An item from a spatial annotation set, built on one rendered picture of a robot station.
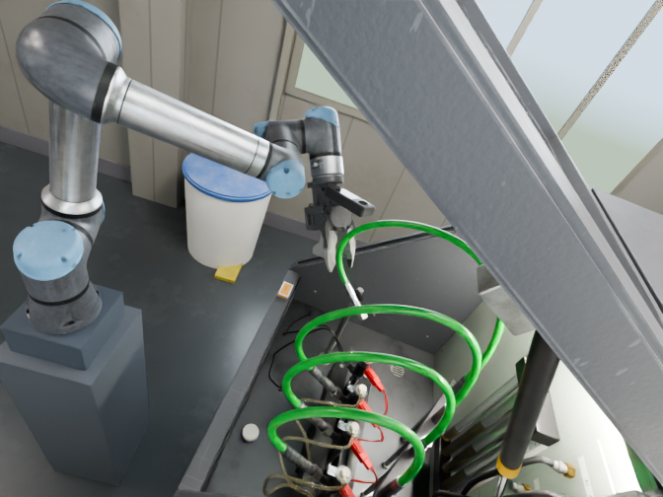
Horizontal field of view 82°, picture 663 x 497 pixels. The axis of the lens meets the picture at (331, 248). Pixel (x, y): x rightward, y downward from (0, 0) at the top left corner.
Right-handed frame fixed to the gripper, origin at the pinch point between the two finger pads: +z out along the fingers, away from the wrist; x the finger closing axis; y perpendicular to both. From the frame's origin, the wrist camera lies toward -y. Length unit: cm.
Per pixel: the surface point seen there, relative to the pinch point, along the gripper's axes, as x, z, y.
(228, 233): -53, -12, 127
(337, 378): 0.3, 27.2, 4.6
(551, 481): 4, 33, -41
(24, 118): 8, -99, 252
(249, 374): 15.7, 23.4, 18.2
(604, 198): -33, -9, -46
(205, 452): 30.7, 32.8, 13.3
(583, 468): 6, 28, -46
